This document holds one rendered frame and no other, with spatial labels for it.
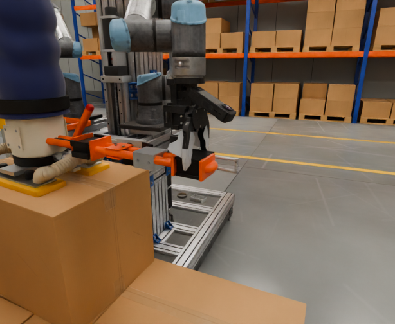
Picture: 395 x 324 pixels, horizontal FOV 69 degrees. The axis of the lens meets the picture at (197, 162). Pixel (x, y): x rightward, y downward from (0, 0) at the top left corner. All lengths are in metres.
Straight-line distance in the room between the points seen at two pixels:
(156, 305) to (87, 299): 0.22
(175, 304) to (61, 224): 0.47
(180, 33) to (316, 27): 7.27
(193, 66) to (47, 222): 0.53
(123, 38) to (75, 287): 0.68
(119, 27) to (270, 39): 7.27
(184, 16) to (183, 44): 0.05
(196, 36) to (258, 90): 7.34
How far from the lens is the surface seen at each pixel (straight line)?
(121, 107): 1.59
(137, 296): 1.12
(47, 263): 0.94
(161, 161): 0.73
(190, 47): 0.65
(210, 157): 0.69
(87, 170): 1.06
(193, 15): 0.66
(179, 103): 0.69
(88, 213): 0.89
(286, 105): 7.91
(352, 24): 7.90
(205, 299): 1.09
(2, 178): 1.10
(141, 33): 0.76
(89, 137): 0.96
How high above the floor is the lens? 1.30
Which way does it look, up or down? 18 degrees down
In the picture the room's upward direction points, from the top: straight up
